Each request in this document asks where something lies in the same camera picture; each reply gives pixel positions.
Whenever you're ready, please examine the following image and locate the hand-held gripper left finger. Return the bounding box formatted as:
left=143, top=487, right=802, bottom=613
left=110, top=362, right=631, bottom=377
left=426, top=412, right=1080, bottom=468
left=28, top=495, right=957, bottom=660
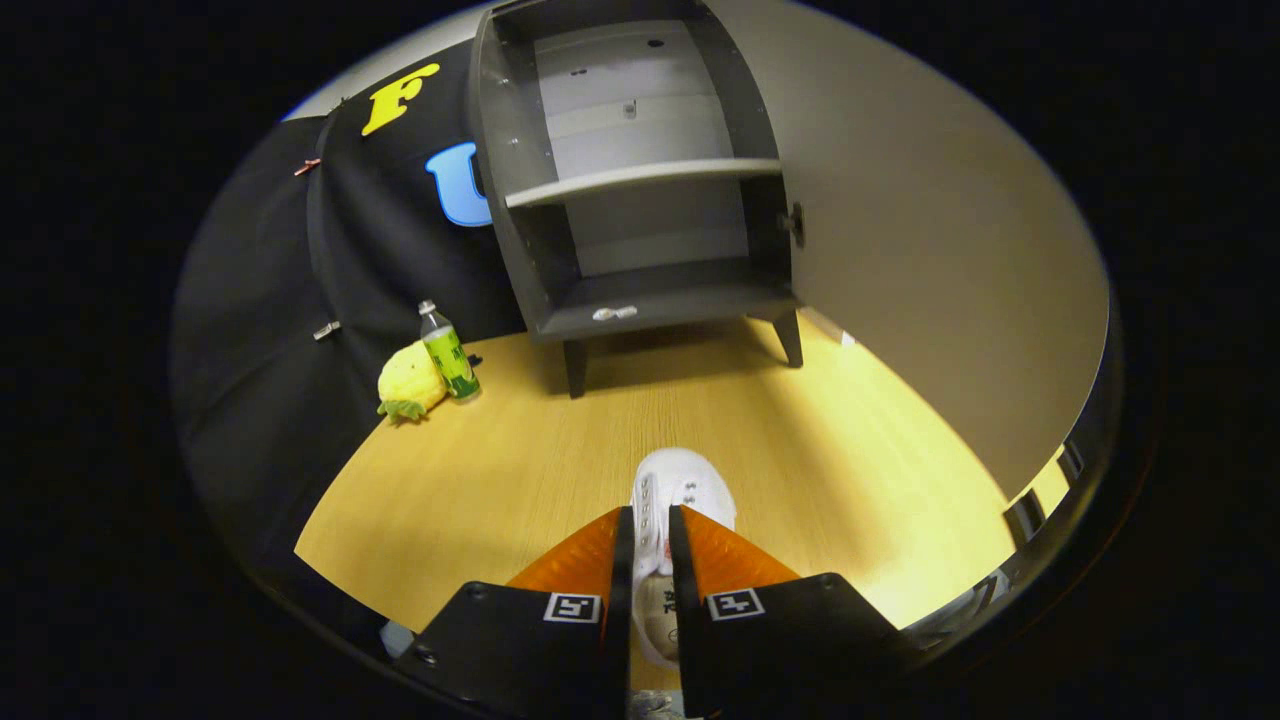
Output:
left=395, top=505, right=636, bottom=720

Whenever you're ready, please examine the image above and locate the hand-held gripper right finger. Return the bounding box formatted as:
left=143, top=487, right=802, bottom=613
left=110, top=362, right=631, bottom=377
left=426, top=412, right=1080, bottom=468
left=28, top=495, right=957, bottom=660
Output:
left=668, top=505, right=921, bottom=720

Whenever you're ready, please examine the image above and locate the dark grey shoe cabinet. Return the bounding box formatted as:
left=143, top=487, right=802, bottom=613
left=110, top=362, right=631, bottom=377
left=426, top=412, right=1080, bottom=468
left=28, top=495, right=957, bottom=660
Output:
left=468, top=0, right=806, bottom=399

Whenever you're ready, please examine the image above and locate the beige shoe cabinet door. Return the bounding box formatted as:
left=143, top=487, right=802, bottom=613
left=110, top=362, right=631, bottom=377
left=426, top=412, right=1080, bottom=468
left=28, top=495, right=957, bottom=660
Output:
left=700, top=0, right=1113, bottom=503

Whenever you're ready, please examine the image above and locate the green plastic bottle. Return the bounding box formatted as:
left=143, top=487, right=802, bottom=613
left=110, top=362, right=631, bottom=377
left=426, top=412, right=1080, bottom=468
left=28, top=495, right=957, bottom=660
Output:
left=418, top=300, right=482, bottom=401

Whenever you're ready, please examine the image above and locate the yellow plush toy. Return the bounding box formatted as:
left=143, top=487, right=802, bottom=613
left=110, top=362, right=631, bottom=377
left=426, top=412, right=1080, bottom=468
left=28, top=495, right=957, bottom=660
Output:
left=376, top=340, right=451, bottom=423

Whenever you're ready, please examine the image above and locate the black backdrop cloth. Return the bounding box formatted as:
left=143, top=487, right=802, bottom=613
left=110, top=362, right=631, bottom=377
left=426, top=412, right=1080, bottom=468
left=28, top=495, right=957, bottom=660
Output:
left=170, top=40, right=526, bottom=661

